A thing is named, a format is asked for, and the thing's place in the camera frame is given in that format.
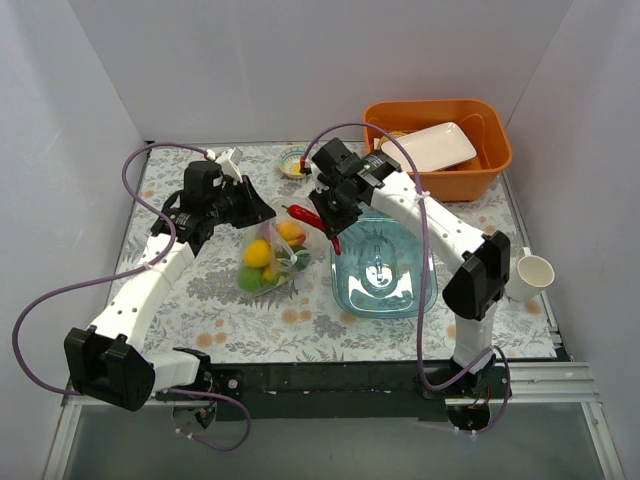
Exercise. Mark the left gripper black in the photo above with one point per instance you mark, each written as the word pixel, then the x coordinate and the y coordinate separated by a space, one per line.
pixel 242 201

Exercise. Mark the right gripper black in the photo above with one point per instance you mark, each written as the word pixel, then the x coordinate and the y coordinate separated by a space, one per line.
pixel 335 211

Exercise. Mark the orange peach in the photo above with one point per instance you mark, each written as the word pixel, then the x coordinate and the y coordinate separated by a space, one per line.
pixel 291 232

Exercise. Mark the red chili pepper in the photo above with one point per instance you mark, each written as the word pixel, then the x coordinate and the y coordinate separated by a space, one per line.
pixel 308 217

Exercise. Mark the yellow lemon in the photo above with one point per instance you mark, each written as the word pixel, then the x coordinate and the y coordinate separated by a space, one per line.
pixel 257 254

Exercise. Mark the clear zip top bag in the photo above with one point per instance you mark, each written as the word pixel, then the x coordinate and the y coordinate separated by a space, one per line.
pixel 280 250

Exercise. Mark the orange green mango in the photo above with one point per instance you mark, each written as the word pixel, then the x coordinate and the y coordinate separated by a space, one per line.
pixel 271 274

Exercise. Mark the dark green lime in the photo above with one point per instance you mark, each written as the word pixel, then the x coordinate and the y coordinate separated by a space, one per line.
pixel 300 258

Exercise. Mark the green cabbage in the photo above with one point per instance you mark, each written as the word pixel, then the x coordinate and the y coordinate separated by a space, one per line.
pixel 250 279

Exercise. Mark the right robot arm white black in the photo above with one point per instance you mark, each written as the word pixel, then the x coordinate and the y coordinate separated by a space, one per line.
pixel 479 263

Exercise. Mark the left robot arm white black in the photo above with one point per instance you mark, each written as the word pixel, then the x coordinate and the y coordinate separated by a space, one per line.
pixel 105 360

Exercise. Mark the small patterned bowl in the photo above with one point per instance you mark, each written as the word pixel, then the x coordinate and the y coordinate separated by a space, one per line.
pixel 290 162

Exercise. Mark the clear blue plastic tray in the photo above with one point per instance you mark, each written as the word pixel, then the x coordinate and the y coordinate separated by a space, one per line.
pixel 378 272

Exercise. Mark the floral table mat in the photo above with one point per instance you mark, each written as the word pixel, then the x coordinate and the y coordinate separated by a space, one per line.
pixel 301 321

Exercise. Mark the white rectangular plate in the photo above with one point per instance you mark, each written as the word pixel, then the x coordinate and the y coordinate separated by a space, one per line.
pixel 438 147

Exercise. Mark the orange plastic bin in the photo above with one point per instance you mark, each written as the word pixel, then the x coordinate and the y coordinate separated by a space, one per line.
pixel 480 122

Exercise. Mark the white cup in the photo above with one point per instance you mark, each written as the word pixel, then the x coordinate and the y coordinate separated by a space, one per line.
pixel 531 275

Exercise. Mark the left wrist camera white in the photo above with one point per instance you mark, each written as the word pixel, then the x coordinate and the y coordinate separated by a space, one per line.
pixel 228 161

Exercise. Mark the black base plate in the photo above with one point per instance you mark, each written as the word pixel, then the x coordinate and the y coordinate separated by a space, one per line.
pixel 328 390

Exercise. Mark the aluminium frame rail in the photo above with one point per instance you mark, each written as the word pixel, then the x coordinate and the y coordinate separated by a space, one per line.
pixel 541 380

